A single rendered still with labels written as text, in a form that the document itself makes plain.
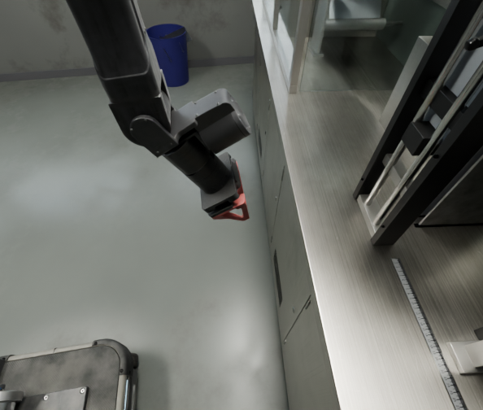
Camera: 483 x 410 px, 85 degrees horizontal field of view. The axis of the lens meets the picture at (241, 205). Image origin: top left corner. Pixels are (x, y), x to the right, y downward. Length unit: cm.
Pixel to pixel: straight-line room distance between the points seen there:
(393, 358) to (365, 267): 18
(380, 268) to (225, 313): 100
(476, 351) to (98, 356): 121
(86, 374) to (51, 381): 13
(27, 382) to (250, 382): 89
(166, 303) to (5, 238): 117
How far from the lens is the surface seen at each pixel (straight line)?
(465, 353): 68
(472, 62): 56
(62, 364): 141
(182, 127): 36
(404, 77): 100
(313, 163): 84
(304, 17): 106
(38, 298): 189
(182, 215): 184
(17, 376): 149
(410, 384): 63
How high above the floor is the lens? 145
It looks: 52 degrees down
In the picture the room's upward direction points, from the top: straight up
